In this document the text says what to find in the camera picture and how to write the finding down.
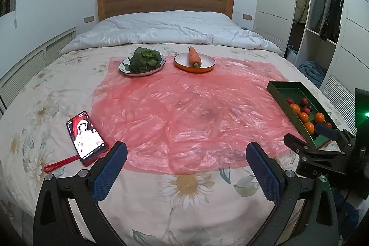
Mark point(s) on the carrot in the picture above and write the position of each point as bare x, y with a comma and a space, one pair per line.
193, 57

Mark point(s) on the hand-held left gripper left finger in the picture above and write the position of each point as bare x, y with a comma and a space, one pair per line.
111, 168

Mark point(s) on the white slatted cabinet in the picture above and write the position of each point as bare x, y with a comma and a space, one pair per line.
31, 61

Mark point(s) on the blue blanket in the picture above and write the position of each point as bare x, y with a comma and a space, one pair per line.
312, 73

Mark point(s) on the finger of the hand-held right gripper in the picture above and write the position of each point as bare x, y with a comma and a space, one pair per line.
327, 130
297, 143

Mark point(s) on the green tray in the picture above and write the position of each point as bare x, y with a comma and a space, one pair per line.
284, 91

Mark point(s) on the wooden headboard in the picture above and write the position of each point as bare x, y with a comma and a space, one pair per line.
164, 4

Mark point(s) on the white duvet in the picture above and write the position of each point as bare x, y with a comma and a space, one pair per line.
167, 29

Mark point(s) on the orange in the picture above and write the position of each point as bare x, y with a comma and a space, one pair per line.
294, 107
309, 127
303, 117
319, 117

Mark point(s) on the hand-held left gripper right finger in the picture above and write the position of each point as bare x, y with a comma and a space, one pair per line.
263, 171

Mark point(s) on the pink plastic sheet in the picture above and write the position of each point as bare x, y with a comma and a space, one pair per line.
178, 119

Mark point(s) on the hanging dark clothes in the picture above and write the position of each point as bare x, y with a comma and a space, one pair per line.
328, 6

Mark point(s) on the orange plate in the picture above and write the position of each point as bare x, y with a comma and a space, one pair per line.
181, 63

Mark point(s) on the smartphone in red case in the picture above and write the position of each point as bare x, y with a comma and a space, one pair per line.
86, 138

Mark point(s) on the wall socket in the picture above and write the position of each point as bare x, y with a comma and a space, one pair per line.
247, 17
89, 19

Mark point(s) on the green leafy vegetable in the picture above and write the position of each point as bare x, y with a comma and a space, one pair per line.
144, 60

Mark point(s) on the white plate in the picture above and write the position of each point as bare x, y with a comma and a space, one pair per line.
124, 67

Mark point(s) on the small bag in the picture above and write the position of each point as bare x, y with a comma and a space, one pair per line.
290, 54

